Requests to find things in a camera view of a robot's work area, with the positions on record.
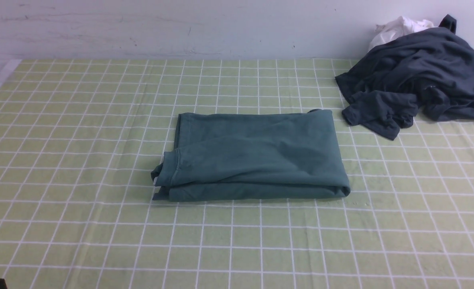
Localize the green long-sleeve top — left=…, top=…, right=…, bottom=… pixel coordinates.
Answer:
left=151, top=109, right=351, bottom=202

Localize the white crumpled garment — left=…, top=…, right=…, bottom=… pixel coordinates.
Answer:
left=368, top=16, right=435, bottom=51

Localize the dark grey crumpled garment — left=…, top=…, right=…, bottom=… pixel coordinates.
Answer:
left=335, top=15, right=474, bottom=140

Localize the green checkered tablecloth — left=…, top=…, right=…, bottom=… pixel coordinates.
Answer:
left=0, top=59, right=474, bottom=289

